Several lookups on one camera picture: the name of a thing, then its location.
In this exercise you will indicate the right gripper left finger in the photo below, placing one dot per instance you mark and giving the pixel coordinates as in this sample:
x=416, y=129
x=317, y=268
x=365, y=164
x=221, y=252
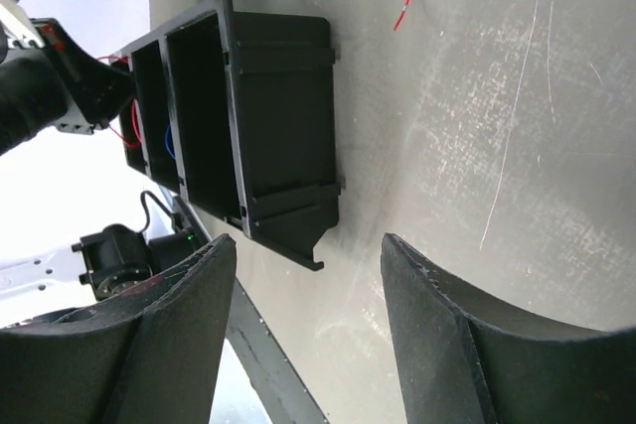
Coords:
x=150, y=354

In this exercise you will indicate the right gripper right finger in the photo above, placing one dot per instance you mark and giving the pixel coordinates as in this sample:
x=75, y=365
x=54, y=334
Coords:
x=466, y=356

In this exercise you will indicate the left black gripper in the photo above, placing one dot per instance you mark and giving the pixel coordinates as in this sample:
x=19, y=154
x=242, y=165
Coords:
x=59, y=85

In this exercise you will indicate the black two-compartment tray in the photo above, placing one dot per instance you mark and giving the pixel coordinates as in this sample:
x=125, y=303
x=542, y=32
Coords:
x=239, y=119

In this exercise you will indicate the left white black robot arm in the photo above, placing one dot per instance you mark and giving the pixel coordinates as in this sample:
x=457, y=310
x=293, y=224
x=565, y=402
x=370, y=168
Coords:
x=107, y=262

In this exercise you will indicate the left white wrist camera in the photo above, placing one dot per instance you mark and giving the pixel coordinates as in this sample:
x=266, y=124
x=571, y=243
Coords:
x=17, y=29

